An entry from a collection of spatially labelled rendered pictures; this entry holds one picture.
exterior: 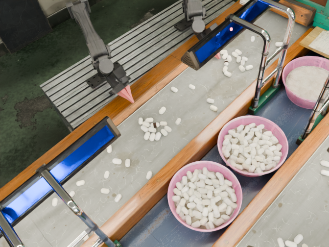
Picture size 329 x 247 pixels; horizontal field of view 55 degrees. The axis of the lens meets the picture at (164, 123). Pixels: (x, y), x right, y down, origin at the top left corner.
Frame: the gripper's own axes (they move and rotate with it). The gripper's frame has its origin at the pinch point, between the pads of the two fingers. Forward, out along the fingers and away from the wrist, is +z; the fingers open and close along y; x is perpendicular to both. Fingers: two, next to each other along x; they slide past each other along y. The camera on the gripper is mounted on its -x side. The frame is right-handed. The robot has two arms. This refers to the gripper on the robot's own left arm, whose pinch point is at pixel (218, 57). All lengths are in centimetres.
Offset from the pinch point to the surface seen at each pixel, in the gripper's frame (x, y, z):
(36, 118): 132, -75, -38
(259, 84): -27.4, -10.8, 15.4
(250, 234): -38, -56, 48
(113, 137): -34, -71, -6
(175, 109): -1.5, -35.1, 5.0
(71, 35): 170, -1, -84
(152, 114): 2.3, -43.7, 0.5
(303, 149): -37, -18, 43
